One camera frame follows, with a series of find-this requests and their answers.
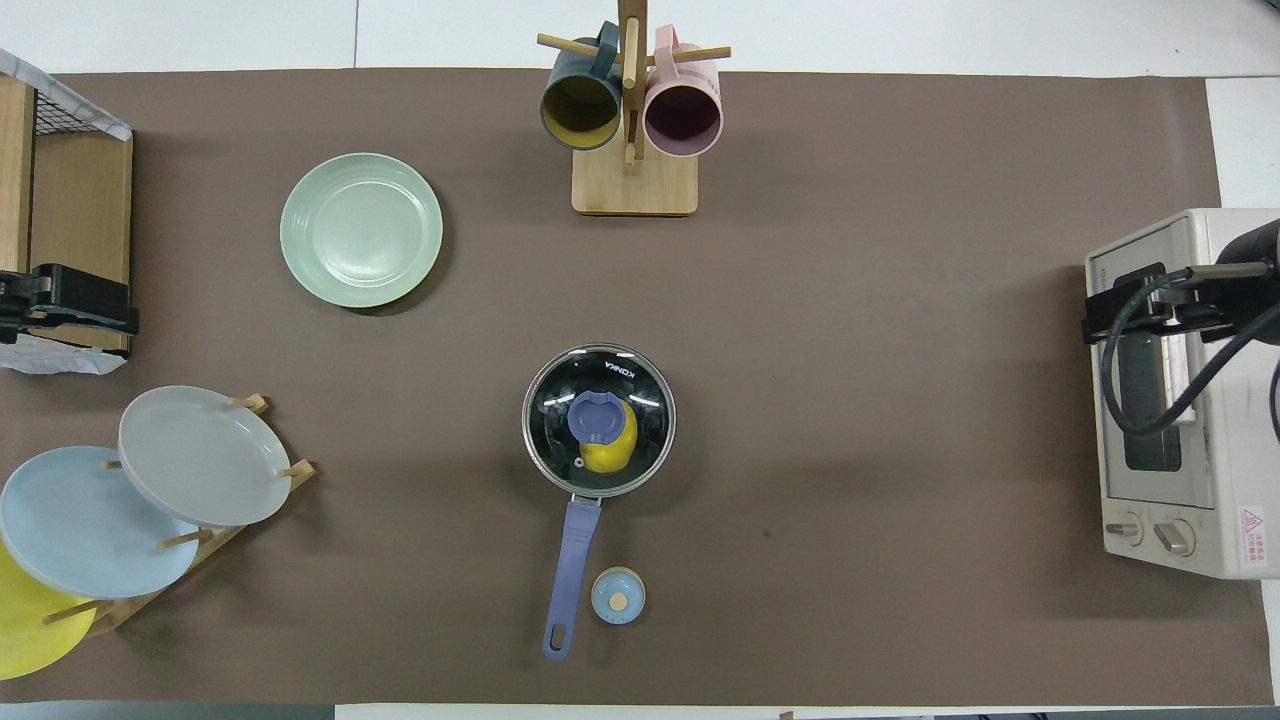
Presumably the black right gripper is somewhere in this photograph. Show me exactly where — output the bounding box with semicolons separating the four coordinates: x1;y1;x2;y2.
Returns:
1082;262;1241;347

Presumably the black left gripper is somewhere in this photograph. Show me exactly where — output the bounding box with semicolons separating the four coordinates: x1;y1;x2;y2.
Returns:
0;263;140;336

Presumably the glass lid blue knob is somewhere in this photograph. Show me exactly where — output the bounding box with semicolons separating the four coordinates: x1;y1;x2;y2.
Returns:
524;345;676;498

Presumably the grey plate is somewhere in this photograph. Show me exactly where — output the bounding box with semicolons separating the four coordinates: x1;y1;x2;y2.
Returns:
118;386;293;528

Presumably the light blue plate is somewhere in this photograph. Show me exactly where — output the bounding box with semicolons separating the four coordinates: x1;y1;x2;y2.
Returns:
0;446;201;600

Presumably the pale green plate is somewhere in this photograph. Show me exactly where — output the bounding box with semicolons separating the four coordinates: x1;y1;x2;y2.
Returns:
280;152;444;309

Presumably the wooden plate rack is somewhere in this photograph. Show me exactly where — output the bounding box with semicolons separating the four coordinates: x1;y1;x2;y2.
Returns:
42;393;317;636

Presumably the yellow plate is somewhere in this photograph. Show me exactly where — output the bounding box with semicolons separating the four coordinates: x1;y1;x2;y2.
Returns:
0;540;99;681

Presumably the white plastic bag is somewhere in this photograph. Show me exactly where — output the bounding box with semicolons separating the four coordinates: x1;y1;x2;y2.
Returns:
0;333;128;377

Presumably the wooden shelf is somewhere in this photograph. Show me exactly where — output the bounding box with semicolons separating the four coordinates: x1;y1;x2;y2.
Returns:
0;75;134;353

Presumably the beige toaster oven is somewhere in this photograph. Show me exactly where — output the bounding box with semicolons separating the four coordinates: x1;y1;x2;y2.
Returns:
1085;208;1280;581

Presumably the brown table mat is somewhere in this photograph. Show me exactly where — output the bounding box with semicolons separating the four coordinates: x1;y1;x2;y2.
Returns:
0;68;1273;706

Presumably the pink mug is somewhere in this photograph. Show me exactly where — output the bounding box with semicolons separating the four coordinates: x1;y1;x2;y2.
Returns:
643;25;724;159

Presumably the wooden mug tree stand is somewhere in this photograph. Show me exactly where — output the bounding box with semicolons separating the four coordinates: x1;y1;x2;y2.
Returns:
537;0;732;217

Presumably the dark teal mug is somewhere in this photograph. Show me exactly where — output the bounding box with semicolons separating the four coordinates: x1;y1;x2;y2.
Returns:
540;22;624;152

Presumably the dark blue saucepan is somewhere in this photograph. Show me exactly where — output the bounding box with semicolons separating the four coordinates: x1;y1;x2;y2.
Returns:
522;343;678;661

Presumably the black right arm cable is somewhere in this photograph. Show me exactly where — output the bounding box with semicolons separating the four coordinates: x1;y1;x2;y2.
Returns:
1100;262;1280;439

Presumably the black wire basket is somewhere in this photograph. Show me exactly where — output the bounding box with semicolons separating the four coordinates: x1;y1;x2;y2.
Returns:
30;82;131;139

